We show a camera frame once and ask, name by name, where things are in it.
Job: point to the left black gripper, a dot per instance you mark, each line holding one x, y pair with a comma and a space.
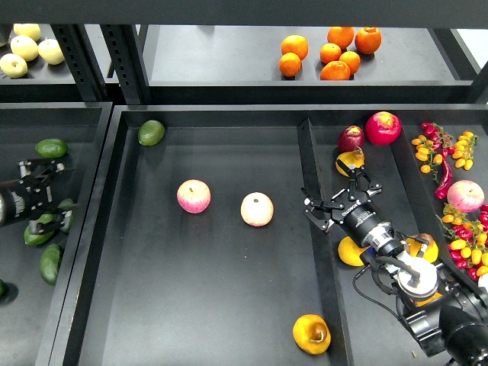
30, 197

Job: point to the red apple large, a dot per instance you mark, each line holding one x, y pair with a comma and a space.
383, 128

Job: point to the black centre tray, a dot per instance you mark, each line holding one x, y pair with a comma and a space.
155, 285

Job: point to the pale yellow pear middle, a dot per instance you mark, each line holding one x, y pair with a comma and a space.
24, 47

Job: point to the black perforated post left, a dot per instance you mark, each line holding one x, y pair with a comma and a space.
81, 60

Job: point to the yellow pear right tray middle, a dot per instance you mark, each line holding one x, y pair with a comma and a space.
414, 247

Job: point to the orange front bottom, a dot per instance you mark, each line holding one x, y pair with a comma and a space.
335, 70

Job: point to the pale yellow pear right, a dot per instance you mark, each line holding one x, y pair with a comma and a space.
49, 50

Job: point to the black perforated shelf post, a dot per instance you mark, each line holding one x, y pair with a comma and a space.
126, 51

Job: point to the orange left bottom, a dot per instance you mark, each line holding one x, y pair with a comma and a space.
289, 64

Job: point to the orange right middle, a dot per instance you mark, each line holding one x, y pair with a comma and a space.
352, 60

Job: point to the black tray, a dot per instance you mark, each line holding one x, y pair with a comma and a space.
31, 309
155, 285

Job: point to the red chili pepper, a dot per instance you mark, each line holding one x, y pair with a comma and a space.
445, 182

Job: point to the yellow pear right tray left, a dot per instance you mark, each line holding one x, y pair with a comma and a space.
350, 253

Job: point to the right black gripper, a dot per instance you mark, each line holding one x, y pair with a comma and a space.
360, 219

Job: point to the pink apple right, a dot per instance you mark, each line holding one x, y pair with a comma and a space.
465, 196

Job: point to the dark red apple small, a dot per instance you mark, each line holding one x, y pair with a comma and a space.
350, 138

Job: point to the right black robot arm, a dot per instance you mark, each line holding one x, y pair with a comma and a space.
439, 310

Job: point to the red cherry tomato bunch top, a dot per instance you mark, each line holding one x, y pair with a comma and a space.
437, 135

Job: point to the pink apple left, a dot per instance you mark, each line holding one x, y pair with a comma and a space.
193, 196

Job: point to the dark green avocado upright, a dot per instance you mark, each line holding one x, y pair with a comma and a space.
65, 214

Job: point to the pale pink apple centre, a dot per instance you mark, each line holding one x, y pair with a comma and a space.
256, 209

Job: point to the yellow pear right tray bottom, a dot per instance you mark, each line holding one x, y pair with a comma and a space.
434, 297

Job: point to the mixed cherry tomato bunch lower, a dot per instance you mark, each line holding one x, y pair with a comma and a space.
467, 240

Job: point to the green avocado at tray corner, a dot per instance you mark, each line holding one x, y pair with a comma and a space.
151, 133

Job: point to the orange right top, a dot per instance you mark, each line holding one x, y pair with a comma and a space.
368, 40

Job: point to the black left tray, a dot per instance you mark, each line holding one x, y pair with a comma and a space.
31, 309

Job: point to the yellow pear tray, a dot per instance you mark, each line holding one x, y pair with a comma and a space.
414, 247
434, 297
350, 253

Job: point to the dark green avocado left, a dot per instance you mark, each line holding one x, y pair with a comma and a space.
3, 288

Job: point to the pale yellow pear front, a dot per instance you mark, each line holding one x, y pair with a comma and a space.
13, 65

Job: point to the orange cherry tomato bunch left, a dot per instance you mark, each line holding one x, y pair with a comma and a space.
427, 152

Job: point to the yellow cherry tomato bunch right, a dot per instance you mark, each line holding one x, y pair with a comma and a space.
464, 150

